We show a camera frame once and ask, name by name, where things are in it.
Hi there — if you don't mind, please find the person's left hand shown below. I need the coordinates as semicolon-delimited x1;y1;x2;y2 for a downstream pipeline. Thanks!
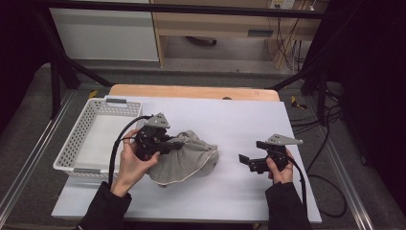
109;128;161;198

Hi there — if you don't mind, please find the aluminium floor rail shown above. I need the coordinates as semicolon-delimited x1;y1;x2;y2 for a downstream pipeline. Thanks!
0;90;79;219
318;127;375;230

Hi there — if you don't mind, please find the bundle of hanging cables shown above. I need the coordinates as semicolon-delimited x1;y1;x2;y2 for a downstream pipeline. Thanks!
265;15;313;73

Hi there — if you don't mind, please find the white perforated plastic basket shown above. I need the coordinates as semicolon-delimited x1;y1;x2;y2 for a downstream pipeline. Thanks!
52;98;144;180

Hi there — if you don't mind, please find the white power strip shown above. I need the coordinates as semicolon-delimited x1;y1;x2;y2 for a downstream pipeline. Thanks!
269;0;297;11

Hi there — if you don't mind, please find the yellow and black tape piece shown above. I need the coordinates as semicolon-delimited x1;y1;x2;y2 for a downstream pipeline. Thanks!
289;95;308;110

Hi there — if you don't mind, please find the right hand-held gripper black cable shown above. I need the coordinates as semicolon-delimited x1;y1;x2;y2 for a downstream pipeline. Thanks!
280;149;308;209

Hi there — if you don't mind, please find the white cabinet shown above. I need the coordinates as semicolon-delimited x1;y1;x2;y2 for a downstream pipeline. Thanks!
49;7;160;62

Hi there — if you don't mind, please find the person's right hand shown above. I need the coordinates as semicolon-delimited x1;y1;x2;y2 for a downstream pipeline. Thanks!
265;149;295;185

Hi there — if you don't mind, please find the left hand-held gripper black cable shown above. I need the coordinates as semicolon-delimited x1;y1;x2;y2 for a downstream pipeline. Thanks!
107;114;153;187

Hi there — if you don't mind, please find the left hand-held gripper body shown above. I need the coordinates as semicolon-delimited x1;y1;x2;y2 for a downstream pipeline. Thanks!
133;111;171;161

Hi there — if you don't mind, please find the light wooden desk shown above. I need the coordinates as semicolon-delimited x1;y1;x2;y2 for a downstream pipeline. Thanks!
149;0;330;70

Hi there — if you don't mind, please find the grey cloth garment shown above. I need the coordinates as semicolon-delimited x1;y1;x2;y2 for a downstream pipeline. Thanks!
147;128;220;188

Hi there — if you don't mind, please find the bundle of black floor cables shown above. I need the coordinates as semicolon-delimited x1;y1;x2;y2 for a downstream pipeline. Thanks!
288;103;345;136

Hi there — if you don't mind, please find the black metal frame stand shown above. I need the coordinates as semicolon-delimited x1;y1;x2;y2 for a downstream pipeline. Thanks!
269;61;330;127
32;6;115;120

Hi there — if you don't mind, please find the hand-held gripper black cable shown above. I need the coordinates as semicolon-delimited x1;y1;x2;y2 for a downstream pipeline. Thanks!
280;149;308;209
107;114;153;187

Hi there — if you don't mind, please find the wooden table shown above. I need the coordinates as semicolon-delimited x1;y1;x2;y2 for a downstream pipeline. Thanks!
108;83;282;103

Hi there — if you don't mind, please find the black looped floor cable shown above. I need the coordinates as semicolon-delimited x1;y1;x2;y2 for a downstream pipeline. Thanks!
305;133;349;219

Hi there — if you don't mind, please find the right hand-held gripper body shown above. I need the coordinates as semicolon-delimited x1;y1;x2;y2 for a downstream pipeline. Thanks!
248;133;305;175

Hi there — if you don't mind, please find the black metal frame crossbar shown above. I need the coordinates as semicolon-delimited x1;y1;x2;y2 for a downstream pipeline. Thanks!
32;0;330;20

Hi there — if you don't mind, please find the white table board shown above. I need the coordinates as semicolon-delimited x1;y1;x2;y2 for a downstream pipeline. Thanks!
51;94;323;224

